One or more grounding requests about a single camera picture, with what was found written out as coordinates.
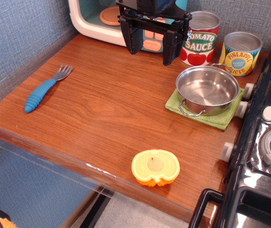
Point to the orange plate in microwave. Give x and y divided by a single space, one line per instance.
109 16

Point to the blue handled metal fork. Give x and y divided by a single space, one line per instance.
37 95

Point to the orange object bottom left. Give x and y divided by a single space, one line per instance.
0 223

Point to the small steel pot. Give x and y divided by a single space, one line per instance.
206 90

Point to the tomato sauce can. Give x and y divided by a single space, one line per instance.
198 50

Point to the teal toy microwave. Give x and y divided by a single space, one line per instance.
85 18

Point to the white stove knob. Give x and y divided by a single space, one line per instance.
241 109
227 151
247 92

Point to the green folded cloth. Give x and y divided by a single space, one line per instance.
220 121

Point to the orange toy pumpkin half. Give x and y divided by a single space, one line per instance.
155 167

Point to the black toy stove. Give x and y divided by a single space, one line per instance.
246 199

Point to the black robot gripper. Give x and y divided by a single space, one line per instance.
160 16

